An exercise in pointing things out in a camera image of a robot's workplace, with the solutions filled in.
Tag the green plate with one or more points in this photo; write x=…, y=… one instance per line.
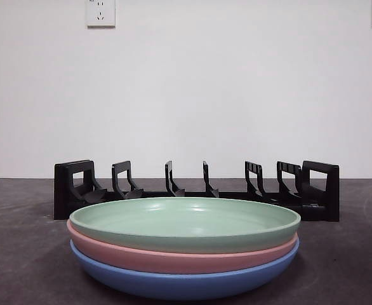
x=186, y=241

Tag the pink plate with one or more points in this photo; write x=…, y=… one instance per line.
x=141, y=260

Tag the blue plate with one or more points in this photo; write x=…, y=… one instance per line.
x=186, y=286

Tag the black plastic dish rack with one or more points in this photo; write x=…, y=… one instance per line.
x=329, y=190

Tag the white wall socket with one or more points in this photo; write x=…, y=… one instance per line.
x=101, y=12

